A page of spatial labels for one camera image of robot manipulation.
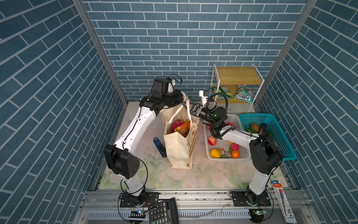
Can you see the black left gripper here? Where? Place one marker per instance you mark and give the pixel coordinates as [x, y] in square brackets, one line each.
[177, 94]

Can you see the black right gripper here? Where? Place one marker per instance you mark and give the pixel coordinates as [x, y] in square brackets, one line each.
[198, 110]

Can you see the cream floral tote bag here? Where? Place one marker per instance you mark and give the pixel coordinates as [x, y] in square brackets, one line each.
[180, 147]

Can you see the pink dragon fruit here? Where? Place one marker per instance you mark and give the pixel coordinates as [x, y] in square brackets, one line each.
[176, 125]

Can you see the red apple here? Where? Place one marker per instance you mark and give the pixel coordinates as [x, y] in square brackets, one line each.
[212, 141]

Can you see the colourful snack bag top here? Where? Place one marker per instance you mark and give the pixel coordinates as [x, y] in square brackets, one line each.
[184, 129]

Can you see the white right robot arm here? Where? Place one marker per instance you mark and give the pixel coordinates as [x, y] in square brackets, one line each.
[265, 154]

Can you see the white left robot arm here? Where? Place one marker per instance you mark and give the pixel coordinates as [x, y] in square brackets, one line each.
[120, 157]

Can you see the green snack bag lower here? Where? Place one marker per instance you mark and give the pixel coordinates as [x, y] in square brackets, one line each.
[223, 90]

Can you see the teal foxs candy bag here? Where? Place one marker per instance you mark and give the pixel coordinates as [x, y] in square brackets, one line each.
[245, 93]

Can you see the white plastic fruit basket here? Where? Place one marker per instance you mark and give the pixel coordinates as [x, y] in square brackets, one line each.
[226, 153]

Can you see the yellow lemon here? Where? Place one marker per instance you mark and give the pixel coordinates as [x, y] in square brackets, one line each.
[215, 153]

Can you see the brown potato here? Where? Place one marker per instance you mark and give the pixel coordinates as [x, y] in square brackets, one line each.
[254, 128]

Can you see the small orange fruit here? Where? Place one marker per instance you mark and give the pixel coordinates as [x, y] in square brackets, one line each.
[235, 154]

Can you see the white wooden shelf rack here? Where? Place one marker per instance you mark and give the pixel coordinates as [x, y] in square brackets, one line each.
[232, 76]

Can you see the purple eggplant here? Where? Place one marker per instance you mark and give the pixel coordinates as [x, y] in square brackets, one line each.
[262, 128]

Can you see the blue stapler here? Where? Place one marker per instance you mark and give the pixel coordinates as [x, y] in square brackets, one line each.
[160, 147]

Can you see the floral table mat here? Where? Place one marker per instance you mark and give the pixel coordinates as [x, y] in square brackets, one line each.
[205, 173]

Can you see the teal plastic vegetable basket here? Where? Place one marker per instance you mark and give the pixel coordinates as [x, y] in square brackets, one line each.
[272, 125]

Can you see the black calculator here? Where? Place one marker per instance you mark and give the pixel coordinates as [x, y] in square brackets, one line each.
[164, 212]

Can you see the white toothpaste box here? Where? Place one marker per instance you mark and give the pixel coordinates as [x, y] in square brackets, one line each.
[283, 203]

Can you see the aluminium corner post left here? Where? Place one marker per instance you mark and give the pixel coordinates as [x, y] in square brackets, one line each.
[82, 11]

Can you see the aluminium corner post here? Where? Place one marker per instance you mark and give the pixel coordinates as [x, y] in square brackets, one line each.
[307, 9]
[82, 11]

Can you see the aluminium corner post right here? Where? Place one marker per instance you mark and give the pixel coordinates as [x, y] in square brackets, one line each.
[307, 9]

